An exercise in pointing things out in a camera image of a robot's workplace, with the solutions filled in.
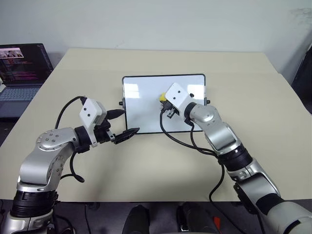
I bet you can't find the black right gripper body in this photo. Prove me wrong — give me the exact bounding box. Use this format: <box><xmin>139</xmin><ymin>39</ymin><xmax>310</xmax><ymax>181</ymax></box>
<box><xmin>163</xmin><ymin>103</ymin><xmax>180</xmax><ymax>120</ymax></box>

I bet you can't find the grey open laptop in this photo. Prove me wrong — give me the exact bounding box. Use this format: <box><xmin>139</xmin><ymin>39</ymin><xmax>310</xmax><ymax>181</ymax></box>
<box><xmin>0</xmin><ymin>43</ymin><xmax>54</xmax><ymax>118</ymax></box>

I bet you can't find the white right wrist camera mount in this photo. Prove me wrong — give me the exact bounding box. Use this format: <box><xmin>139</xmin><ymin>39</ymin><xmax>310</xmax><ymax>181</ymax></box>
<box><xmin>165</xmin><ymin>82</ymin><xmax>193</xmax><ymax>117</ymax></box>

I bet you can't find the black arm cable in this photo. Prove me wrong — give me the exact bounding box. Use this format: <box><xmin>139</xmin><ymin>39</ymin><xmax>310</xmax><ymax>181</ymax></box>
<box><xmin>55</xmin><ymin>96</ymin><xmax>88</xmax><ymax>184</ymax></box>
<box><xmin>159</xmin><ymin>107</ymin><xmax>267</xmax><ymax>234</ymax></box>

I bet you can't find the dark rounded shape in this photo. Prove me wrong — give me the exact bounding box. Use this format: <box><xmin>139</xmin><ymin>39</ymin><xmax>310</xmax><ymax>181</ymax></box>
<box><xmin>121</xmin><ymin>204</ymin><xmax>151</xmax><ymax>234</ymax></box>

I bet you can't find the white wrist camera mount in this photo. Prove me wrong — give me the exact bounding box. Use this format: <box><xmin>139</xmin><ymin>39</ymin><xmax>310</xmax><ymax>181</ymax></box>
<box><xmin>165</xmin><ymin>82</ymin><xmax>193</xmax><ymax>117</ymax></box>
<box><xmin>79</xmin><ymin>98</ymin><xmax>107</xmax><ymax>147</ymax></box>

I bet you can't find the small black-framed whiteboard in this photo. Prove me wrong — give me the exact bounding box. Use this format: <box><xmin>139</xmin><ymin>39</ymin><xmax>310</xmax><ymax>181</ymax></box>
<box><xmin>118</xmin><ymin>73</ymin><xmax>211</xmax><ymax>135</ymax></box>

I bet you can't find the black chair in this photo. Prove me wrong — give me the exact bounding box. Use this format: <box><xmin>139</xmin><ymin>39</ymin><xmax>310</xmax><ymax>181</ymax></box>
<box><xmin>291</xmin><ymin>50</ymin><xmax>312</xmax><ymax>101</ymax></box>

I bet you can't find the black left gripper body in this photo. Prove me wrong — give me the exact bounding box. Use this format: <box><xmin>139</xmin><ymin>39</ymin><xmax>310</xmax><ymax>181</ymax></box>
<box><xmin>93</xmin><ymin>119</ymin><xmax>116</xmax><ymax>144</ymax></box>

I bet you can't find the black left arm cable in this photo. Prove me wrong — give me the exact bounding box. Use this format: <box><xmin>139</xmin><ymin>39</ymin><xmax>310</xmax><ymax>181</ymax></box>
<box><xmin>55</xmin><ymin>96</ymin><xmax>88</xmax><ymax>184</ymax></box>

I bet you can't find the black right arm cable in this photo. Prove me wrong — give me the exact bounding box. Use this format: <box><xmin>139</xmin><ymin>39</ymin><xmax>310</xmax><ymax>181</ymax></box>
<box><xmin>159</xmin><ymin>107</ymin><xmax>267</xmax><ymax>234</ymax></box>

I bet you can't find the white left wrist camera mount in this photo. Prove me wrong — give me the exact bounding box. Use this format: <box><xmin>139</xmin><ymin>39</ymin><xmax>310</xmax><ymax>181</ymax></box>
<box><xmin>79</xmin><ymin>98</ymin><xmax>107</xmax><ymax>147</ymax></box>

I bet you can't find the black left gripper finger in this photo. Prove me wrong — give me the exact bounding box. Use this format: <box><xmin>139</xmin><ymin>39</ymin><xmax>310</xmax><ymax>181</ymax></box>
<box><xmin>106</xmin><ymin>109</ymin><xmax>126</xmax><ymax>121</ymax></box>
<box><xmin>114</xmin><ymin>127</ymin><xmax>141</xmax><ymax>145</ymax></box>

